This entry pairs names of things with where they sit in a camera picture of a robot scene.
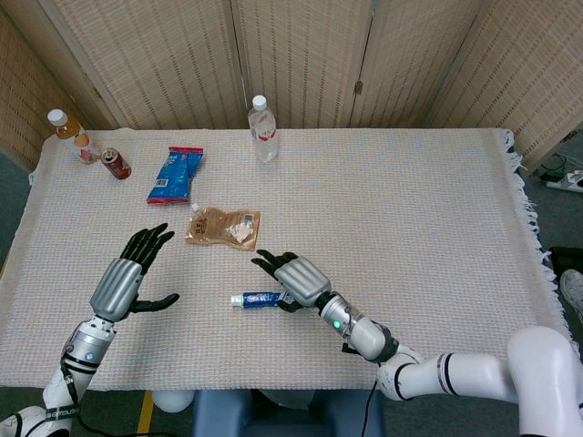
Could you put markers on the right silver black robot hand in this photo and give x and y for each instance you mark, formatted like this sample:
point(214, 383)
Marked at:
point(303, 280)

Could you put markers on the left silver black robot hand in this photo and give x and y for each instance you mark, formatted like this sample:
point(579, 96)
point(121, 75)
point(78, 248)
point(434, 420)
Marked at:
point(116, 287)

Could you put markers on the blue white toothpaste tube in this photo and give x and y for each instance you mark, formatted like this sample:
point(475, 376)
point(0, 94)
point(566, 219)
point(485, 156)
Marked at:
point(255, 299)

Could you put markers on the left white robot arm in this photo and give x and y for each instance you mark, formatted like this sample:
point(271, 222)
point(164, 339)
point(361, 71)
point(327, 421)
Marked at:
point(86, 346)

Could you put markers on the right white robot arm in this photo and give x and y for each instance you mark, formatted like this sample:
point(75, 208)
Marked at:
point(469, 373)

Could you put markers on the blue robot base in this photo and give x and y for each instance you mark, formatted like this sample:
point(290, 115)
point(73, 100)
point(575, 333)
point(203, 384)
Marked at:
point(228, 416)

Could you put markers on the brown spout pouch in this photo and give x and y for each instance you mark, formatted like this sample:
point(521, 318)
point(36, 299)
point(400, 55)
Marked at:
point(218, 227)

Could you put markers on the white woven tablecloth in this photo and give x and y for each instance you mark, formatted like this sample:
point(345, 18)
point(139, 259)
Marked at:
point(387, 205)

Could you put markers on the red drink can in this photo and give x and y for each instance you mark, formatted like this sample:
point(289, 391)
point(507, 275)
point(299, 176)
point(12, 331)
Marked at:
point(117, 166)

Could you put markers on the blue snack bag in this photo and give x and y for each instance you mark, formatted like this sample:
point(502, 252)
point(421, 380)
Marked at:
point(173, 179)

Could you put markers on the white round base part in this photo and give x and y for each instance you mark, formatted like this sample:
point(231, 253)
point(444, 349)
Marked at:
point(173, 400)

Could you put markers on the orange juice bottle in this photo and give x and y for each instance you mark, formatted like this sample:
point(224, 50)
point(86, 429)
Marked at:
point(79, 143)

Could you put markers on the clear water bottle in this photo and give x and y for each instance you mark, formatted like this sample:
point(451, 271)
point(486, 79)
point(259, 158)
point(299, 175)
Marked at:
point(264, 136)

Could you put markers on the metal screen hinge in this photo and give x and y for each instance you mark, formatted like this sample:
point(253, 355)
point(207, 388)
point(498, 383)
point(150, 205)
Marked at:
point(358, 87)

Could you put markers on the beige woven folding screen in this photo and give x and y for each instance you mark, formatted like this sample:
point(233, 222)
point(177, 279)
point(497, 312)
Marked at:
point(173, 59)

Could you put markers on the black box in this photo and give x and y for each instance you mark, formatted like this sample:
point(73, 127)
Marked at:
point(567, 257)

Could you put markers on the white sneaker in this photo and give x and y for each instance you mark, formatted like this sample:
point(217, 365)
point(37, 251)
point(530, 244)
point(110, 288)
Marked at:
point(573, 287)

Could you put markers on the white power strip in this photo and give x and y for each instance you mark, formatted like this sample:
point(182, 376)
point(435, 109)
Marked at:
point(565, 182)

